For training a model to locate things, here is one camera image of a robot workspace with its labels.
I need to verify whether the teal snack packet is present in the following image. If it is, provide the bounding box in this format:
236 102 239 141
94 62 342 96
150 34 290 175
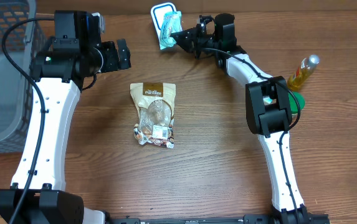
159 11 182 50

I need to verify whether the brown white snack bag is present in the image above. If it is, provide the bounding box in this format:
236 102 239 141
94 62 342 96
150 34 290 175
130 83 176 149

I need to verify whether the yellow liquid bottle grey cap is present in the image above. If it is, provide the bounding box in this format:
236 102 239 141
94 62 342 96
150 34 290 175
287 55 320 91

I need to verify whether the green lid white jar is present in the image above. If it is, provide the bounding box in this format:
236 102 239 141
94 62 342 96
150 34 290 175
288 92 305 115

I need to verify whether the Kleenex tissue pack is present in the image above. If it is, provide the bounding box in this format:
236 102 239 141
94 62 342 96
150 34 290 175
263 96 274 105

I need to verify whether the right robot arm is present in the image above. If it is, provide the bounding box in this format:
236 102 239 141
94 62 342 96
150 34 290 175
170 13 312 223

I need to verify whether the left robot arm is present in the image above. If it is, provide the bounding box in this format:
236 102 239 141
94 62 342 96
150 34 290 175
0 11 131 223

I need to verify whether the white barcode scanner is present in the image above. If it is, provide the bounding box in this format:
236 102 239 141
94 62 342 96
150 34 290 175
150 2 177 40

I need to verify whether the grey plastic mesh basket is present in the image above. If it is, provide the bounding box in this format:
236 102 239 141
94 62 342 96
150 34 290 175
0 0 36 153

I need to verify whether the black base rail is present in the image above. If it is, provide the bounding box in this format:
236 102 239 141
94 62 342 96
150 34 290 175
106 213 330 224

